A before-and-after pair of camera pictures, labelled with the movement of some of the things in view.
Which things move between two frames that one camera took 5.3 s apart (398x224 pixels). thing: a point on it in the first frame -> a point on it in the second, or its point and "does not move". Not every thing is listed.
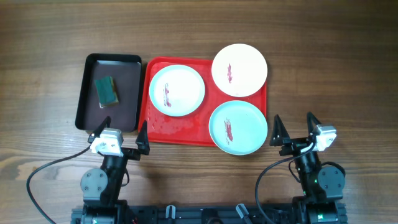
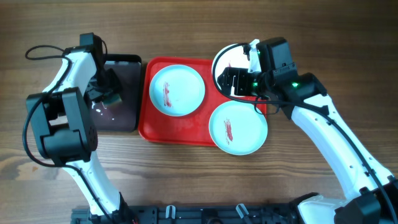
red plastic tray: [192, 129] does not move
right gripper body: [292, 150] -> [245, 83]
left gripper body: [130, 153] -> [108, 81]
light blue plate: [177, 90] does not move
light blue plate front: [237, 127] does not move
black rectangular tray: [111, 85] does not move
